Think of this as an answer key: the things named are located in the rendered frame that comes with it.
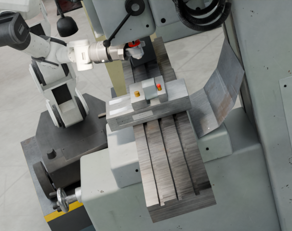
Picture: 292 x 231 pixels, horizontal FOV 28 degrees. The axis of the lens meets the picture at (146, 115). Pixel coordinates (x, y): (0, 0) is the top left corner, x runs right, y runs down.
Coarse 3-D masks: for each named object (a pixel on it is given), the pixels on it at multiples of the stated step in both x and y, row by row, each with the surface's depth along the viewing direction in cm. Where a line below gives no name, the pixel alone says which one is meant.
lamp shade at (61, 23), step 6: (60, 18) 206; (66, 18) 205; (72, 18) 206; (60, 24) 204; (66, 24) 204; (72, 24) 205; (60, 30) 205; (66, 30) 205; (72, 30) 205; (60, 36) 208; (66, 36) 206
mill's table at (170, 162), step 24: (144, 72) 272; (168, 72) 266; (168, 120) 234; (144, 144) 225; (168, 144) 221; (192, 144) 216; (144, 168) 213; (168, 168) 209; (192, 168) 205; (144, 192) 202; (168, 192) 198; (192, 192) 195; (168, 216) 199
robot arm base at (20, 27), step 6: (18, 12) 228; (0, 18) 230; (6, 18) 229; (12, 18) 228; (18, 18) 227; (12, 24) 224; (18, 24) 227; (24, 24) 231; (12, 30) 223; (18, 30) 226; (24, 30) 230; (12, 36) 224; (18, 36) 226; (24, 36) 229; (18, 42) 226
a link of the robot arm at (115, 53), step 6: (102, 42) 226; (96, 48) 226; (102, 48) 225; (108, 48) 226; (114, 48) 223; (120, 48) 221; (96, 54) 226; (102, 54) 225; (108, 54) 226; (114, 54) 223; (120, 54) 221; (102, 60) 227; (108, 60) 227; (126, 60) 224
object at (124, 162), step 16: (128, 128) 252; (192, 128) 239; (224, 128) 232; (112, 144) 246; (128, 144) 243; (208, 144) 232; (224, 144) 233; (112, 160) 237; (128, 160) 233; (208, 160) 237; (128, 176) 236
